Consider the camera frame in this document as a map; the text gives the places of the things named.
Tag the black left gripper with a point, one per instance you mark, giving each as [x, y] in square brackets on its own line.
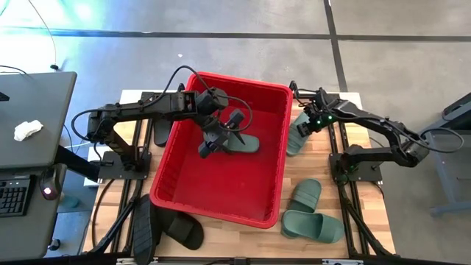
[216, 129]

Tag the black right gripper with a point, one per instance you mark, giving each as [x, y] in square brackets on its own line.
[318, 117]

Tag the green rubber slide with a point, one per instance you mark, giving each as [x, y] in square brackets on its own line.
[316, 226]
[307, 191]
[294, 143]
[250, 144]

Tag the red plastic bin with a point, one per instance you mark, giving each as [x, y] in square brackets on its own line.
[228, 184]

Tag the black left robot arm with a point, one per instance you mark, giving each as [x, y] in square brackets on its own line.
[147, 106]

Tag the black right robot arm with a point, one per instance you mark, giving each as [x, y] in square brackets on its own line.
[371, 119]

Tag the white box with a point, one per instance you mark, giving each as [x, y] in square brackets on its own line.
[95, 154]

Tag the black computer mouse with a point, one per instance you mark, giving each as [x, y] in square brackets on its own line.
[51, 180]

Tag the grey desk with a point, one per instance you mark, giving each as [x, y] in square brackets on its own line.
[37, 103]

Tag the white crumpled cloth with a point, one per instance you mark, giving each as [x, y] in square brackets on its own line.
[27, 129]

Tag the black desk caster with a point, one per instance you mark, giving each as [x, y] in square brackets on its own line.
[54, 244]

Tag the black keyboard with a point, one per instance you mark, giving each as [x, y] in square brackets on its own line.
[14, 197]

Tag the black monitor base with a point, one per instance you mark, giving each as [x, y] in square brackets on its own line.
[3, 96]

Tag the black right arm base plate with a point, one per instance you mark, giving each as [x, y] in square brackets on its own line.
[371, 173]

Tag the black aluminium table frame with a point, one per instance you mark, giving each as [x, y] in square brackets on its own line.
[146, 98]

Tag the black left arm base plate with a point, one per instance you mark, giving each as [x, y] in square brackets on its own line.
[110, 165]

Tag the silver frame bracket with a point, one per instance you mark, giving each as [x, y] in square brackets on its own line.
[127, 261]
[342, 262]

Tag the grey desk frame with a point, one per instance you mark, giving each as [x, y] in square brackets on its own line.
[443, 173]

